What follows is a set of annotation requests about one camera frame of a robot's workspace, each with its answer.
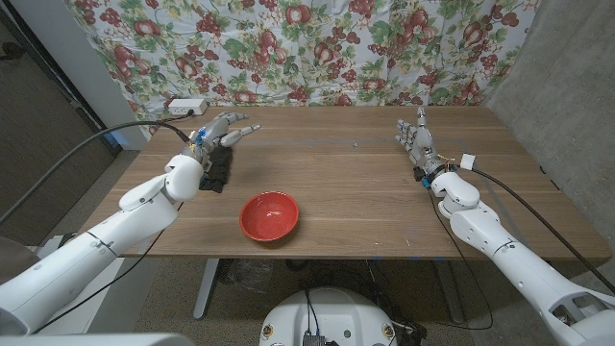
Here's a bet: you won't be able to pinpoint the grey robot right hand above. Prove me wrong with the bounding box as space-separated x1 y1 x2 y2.
395 106 448 183

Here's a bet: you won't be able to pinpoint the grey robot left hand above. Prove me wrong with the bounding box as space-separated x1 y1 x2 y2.
184 111 262 167

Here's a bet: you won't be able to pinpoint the black shorts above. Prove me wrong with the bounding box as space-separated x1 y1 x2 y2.
198 145 234 194

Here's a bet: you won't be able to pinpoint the red bowl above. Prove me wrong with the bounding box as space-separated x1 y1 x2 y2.
238 190 301 243

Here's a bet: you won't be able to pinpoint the white power strip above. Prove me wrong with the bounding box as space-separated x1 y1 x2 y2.
167 98 209 116

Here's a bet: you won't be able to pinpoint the blue tape piece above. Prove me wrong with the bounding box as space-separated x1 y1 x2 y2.
103 130 131 149

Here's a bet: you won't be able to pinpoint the floral fruit print backdrop cloth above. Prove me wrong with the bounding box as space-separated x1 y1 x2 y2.
61 0 542 138

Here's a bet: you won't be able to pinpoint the clear plastic bag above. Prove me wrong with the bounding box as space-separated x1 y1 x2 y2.
225 259 276 294

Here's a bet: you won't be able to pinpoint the grey table leg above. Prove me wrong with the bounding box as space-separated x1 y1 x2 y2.
192 258 221 321
434 259 466 326

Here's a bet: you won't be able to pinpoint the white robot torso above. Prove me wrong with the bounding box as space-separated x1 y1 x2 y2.
258 286 399 346

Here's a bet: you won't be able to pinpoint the person in brown clothing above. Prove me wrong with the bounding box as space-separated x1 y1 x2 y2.
0 235 42 284

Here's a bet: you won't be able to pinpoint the white robot head rim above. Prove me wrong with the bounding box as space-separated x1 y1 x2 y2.
0 333 196 346

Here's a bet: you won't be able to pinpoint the black power strip cord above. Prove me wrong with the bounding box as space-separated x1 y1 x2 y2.
152 109 196 136

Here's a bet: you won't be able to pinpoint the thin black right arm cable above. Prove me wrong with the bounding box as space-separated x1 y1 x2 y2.
427 189 495 332

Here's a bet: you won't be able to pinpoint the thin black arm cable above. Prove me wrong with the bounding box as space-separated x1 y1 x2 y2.
427 189 495 332
31 201 185 335

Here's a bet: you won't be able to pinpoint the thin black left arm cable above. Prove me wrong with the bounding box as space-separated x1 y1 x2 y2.
31 201 185 335

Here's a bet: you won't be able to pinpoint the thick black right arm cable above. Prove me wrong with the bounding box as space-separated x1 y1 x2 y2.
472 165 615 295

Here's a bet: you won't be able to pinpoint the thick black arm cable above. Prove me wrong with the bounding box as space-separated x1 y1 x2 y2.
472 165 615 295
0 119 192 226

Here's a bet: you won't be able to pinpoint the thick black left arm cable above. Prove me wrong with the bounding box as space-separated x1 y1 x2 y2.
0 119 192 226

